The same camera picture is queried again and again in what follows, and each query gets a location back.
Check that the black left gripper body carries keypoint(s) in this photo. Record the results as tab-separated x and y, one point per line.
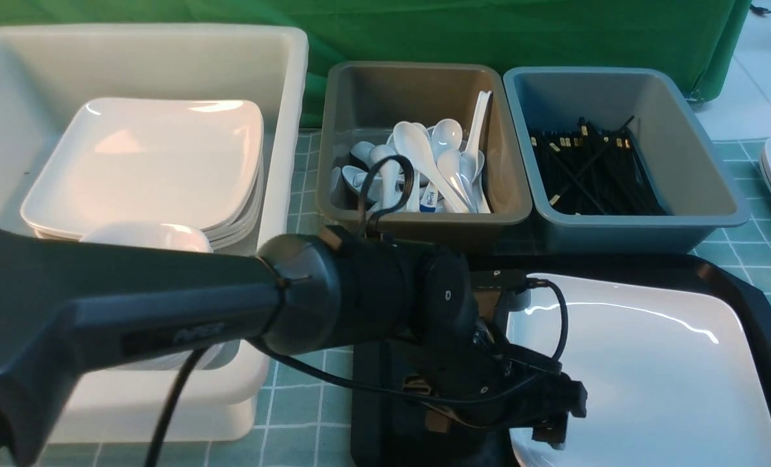
483	381

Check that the large white square plate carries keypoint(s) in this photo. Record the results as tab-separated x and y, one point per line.
670	377

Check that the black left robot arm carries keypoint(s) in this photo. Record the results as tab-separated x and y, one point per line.
373	314

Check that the black serving tray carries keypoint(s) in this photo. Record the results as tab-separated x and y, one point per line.
387	431

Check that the green checkered tablecloth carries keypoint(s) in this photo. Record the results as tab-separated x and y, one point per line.
299	421

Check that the pile of white ceramic spoons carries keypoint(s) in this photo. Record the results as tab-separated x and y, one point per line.
429	169

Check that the pile of black chopsticks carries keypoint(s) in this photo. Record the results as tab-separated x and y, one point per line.
595	171

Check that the stack of white small bowls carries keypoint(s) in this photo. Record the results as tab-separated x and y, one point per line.
158	236

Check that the blue-grey plastic bin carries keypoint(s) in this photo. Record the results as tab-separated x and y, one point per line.
685	169

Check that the brown plastic bin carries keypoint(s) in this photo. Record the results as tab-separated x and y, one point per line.
364	100

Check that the stack of white square plates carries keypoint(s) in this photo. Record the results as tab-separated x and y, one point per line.
192	163

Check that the green backdrop cloth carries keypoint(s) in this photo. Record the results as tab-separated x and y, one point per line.
690	41

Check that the large white plastic tub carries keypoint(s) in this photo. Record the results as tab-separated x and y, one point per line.
46	74

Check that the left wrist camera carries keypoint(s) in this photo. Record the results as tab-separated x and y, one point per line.
500	288

